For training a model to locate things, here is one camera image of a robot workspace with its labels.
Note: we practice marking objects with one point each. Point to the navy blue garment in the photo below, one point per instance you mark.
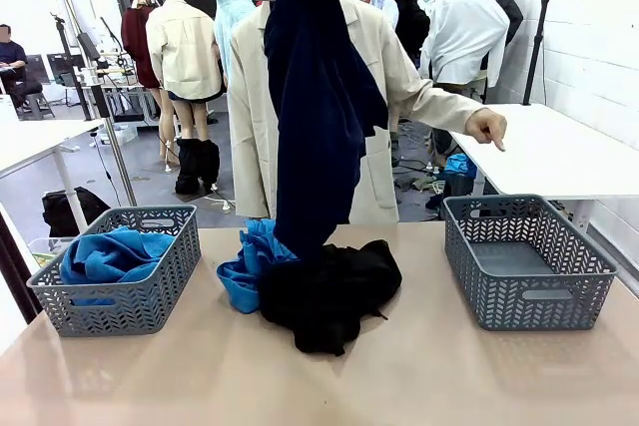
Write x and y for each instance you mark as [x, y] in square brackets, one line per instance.
[314, 122]

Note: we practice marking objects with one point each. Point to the person's right forearm beige sleeve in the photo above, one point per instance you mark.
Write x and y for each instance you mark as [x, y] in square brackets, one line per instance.
[244, 171]

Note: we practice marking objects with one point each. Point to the person's left forearm beige sleeve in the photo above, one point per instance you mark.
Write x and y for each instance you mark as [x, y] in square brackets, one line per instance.
[439, 107]

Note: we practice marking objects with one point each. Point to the person's left hand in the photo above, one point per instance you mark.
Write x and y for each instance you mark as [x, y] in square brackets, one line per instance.
[486, 124]

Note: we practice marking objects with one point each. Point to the mannequin in light blue fleece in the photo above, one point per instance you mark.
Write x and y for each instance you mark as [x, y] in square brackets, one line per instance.
[229, 22]

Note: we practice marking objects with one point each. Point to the person in beige blazer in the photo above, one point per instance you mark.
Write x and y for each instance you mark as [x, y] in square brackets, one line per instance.
[249, 97]

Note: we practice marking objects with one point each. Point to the mannequin in cream jacket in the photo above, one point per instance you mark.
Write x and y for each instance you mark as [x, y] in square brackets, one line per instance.
[185, 52]

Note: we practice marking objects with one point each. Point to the mannequin in white shirt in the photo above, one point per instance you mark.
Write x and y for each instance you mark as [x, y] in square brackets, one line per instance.
[464, 32]

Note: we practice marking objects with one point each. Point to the mannequin in maroon top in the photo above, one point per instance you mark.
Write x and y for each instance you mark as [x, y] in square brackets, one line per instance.
[135, 42]

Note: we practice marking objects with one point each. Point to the mannequin in black white jacket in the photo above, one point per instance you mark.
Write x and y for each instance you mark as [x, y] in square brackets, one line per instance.
[511, 12]

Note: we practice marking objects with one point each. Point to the black trousers on floor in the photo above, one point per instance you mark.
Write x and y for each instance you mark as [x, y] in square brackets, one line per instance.
[197, 166]

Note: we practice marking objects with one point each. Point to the black tripod stand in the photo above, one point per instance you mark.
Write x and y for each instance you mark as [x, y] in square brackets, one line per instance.
[538, 42]

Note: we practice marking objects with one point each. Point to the blue bag under table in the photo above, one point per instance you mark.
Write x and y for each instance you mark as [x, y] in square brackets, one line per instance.
[459, 165]

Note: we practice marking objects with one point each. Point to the slanted metal pole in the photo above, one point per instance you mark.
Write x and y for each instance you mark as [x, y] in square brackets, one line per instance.
[112, 136]

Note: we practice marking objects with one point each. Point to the black light stand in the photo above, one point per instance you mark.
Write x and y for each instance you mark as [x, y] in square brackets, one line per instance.
[75, 82]

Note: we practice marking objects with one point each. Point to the dark stool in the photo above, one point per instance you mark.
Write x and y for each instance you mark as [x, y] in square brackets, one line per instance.
[37, 99]

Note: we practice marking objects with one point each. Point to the seated person in dark shirt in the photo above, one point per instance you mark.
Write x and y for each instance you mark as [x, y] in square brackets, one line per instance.
[10, 54]

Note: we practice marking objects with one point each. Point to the large white table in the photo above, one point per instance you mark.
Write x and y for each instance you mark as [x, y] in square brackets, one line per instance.
[574, 146]

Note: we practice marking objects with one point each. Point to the small white table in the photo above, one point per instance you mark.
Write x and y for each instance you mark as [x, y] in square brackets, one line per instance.
[30, 139]

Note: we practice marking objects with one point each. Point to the black garment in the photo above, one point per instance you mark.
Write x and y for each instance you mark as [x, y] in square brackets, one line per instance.
[329, 296]

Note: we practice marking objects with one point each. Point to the black bag on floor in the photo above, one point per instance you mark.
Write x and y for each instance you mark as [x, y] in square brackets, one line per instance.
[60, 211]

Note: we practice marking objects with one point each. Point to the clear plastic box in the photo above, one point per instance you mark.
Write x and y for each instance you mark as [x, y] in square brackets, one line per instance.
[45, 251]

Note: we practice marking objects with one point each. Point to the grey woven plastic basket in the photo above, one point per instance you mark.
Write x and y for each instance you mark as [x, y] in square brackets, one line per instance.
[529, 306]
[125, 316]

